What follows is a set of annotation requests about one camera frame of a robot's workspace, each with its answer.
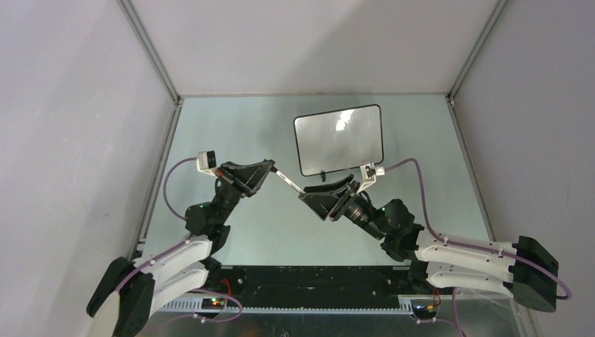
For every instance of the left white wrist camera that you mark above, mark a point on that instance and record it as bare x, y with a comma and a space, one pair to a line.
206, 162

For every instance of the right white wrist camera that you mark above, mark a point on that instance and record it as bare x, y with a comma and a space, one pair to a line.
369, 173

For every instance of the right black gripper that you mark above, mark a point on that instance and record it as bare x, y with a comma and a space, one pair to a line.
331, 200

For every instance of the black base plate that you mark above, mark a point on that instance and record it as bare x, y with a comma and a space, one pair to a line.
316, 287

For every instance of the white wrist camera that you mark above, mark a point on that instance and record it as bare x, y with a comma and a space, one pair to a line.
369, 173
206, 162

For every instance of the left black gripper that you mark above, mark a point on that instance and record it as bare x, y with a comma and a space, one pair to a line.
232, 175

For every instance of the black framed whiteboard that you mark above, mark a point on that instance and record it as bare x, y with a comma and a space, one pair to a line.
339, 140

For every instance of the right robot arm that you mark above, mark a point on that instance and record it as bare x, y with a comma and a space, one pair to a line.
465, 256

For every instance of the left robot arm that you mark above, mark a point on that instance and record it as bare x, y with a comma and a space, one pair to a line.
176, 260

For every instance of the white marker pen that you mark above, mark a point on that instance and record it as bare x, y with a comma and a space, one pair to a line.
287, 180

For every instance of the aluminium frame rail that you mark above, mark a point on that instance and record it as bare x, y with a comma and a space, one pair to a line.
144, 289

